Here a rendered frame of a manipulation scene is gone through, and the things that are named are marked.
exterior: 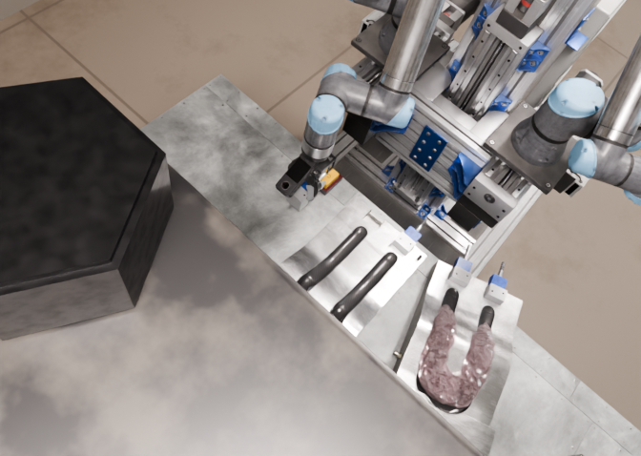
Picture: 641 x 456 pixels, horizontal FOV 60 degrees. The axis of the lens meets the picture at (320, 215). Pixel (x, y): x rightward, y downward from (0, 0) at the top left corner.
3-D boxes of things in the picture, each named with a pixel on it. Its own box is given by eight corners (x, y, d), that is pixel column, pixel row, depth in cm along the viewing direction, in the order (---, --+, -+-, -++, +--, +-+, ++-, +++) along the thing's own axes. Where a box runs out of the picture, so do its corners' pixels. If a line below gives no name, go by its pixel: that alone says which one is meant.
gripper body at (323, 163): (333, 171, 145) (341, 145, 134) (311, 190, 141) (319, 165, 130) (311, 152, 146) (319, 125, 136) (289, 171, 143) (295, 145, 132)
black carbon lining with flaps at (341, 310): (357, 225, 157) (365, 210, 148) (401, 263, 154) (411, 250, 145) (271, 310, 142) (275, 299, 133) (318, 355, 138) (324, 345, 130)
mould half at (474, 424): (432, 266, 163) (445, 252, 153) (513, 306, 161) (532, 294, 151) (368, 431, 139) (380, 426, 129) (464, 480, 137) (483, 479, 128)
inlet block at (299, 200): (317, 172, 159) (320, 162, 154) (330, 183, 158) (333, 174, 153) (285, 199, 153) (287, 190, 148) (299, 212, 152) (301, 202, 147)
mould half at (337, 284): (350, 210, 167) (360, 187, 155) (417, 268, 162) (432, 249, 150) (228, 327, 145) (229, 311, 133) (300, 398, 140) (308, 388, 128)
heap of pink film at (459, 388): (437, 300, 152) (447, 290, 145) (497, 329, 151) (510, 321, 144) (404, 387, 139) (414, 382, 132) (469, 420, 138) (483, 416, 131)
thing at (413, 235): (416, 218, 162) (422, 210, 157) (429, 230, 161) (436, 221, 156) (389, 247, 156) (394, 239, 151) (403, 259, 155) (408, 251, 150)
